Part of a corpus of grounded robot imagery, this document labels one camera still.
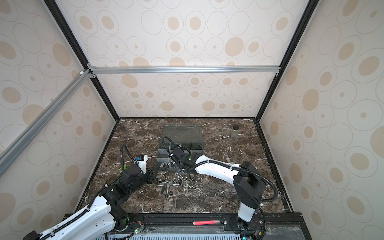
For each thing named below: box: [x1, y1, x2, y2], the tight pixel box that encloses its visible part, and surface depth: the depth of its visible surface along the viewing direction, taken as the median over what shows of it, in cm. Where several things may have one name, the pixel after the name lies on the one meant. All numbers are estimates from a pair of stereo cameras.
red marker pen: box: [193, 220, 220, 226], surface depth 75 cm
